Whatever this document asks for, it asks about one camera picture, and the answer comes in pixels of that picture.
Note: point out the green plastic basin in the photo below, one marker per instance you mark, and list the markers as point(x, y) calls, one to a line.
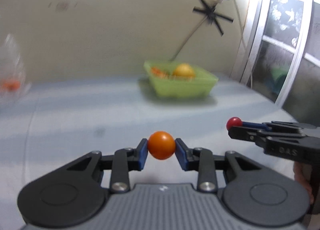
point(179, 87)

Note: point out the orange fruit in bag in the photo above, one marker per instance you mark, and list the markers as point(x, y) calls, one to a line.
point(10, 85)

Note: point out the right hand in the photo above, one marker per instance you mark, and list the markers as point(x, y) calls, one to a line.
point(299, 177)

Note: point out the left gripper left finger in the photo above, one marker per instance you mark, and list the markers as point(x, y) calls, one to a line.
point(119, 164)

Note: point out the red cherry tomato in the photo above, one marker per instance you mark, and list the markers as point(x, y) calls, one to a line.
point(233, 122)

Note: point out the yellow pomelo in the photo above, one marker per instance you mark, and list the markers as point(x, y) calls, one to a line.
point(184, 70)

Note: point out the clear plastic bag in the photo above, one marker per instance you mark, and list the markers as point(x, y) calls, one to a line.
point(12, 69)

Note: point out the small orange tomato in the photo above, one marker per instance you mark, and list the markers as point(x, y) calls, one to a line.
point(161, 145)

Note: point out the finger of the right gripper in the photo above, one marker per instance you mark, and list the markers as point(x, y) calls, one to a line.
point(258, 126)
point(246, 133)

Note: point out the window frame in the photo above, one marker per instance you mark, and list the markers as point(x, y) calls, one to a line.
point(279, 54)

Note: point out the black tape cross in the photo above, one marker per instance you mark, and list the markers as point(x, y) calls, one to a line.
point(210, 14)

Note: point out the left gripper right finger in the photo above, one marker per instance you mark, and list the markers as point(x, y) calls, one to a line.
point(232, 172)

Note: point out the orange mandarin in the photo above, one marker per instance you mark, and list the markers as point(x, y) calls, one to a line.
point(159, 73)

